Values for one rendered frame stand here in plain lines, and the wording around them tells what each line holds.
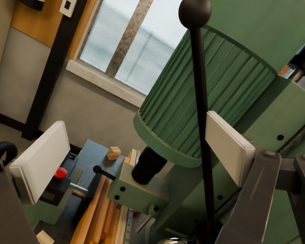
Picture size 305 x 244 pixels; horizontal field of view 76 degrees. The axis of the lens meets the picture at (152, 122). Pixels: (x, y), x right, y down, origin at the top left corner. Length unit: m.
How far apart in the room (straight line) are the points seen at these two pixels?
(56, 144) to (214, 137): 0.13
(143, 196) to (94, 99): 1.40
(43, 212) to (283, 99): 0.53
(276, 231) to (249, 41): 0.29
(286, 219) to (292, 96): 0.19
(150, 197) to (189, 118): 0.24
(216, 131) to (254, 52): 0.18
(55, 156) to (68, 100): 1.71
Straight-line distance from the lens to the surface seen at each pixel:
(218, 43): 0.32
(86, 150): 0.76
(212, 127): 0.18
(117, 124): 1.86
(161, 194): 0.51
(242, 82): 0.33
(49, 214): 0.54
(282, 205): 0.40
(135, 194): 0.49
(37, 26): 1.81
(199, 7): 0.22
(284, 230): 0.39
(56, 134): 0.17
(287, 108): 0.40
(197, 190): 0.44
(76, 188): 0.55
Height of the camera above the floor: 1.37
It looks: 22 degrees down
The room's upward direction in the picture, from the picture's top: 33 degrees clockwise
